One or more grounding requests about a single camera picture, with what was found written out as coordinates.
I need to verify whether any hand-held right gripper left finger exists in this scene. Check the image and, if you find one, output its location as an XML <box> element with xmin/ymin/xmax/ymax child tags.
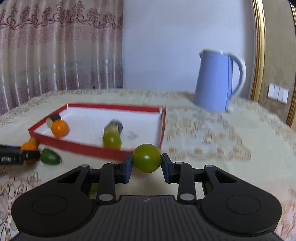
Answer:
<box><xmin>55</xmin><ymin>154</ymin><xmax>133</xmax><ymax>205</ymax></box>

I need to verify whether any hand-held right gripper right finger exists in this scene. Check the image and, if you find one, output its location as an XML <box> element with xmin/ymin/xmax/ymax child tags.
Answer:
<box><xmin>161</xmin><ymin>153</ymin><xmax>238</xmax><ymax>205</ymax></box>

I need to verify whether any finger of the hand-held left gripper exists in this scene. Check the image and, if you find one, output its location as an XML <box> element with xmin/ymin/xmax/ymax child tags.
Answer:
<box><xmin>22</xmin><ymin>150</ymin><xmax>40</xmax><ymax>163</ymax></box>

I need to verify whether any orange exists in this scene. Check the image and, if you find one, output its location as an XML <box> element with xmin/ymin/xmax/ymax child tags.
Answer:
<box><xmin>21</xmin><ymin>142</ymin><xmax>40</xmax><ymax>164</ymax></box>
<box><xmin>51</xmin><ymin>120</ymin><xmax>69</xmax><ymax>137</ymax></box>

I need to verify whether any small cucumber piece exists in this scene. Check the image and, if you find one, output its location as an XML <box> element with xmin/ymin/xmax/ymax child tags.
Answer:
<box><xmin>40</xmin><ymin>148</ymin><xmax>62</xmax><ymax>165</ymax></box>

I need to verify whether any green tomato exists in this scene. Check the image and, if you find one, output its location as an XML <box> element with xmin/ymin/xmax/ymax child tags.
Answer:
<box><xmin>132</xmin><ymin>144</ymin><xmax>162</xmax><ymax>173</ymax></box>
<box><xmin>102</xmin><ymin>134</ymin><xmax>122</xmax><ymax>149</ymax></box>

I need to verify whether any large eggplant piece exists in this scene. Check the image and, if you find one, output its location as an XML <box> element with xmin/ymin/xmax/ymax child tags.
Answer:
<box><xmin>103</xmin><ymin>119</ymin><xmax>123</xmax><ymax>136</ymax></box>

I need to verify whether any small eggplant piece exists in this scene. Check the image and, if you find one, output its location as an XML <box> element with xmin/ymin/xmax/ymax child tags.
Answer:
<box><xmin>46</xmin><ymin>113</ymin><xmax>62</xmax><ymax>128</ymax></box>

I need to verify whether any red cardboard tray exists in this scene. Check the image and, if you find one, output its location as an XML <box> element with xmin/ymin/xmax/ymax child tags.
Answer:
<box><xmin>28</xmin><ymin>103</ymin><xmax>167</xmax><ymax>161</ymax></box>

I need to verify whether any beige floral tablecloth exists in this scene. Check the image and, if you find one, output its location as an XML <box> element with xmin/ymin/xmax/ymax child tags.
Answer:
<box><xmin>0</xmin><ymin>88</ymin><xmax>296</xmax><ymax>241</ymax></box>

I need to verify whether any blue electric kettle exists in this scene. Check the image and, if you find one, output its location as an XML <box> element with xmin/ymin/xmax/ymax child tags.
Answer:
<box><xmin>194</xmin><ymin>49</ymin><xmax>247</xmax><ymax>113</ymax></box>

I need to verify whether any pink patterned curtain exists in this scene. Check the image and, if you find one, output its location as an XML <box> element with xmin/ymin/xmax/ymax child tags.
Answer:
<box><xmin>0</xmin><ymin>0</ymin><xmax>124</xmax><ymax>116</ymax></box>

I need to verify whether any white wall light switch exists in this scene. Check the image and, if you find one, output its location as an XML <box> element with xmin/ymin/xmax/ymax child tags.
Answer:
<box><xmin>268</xmin><ymin>83</ymin><xmax>289</xmax><ymax>104</ymax></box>

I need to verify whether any gold wall moulding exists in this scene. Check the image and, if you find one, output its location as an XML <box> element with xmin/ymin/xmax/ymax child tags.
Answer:
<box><xmin>287</xmin><ymin>0</ymin><xmax>296</xmax><ymax>127</ymax></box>
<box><xmin>251</xmin><ymin>0</ymin><xmax>266</xmax><ymax>101</ymax></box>

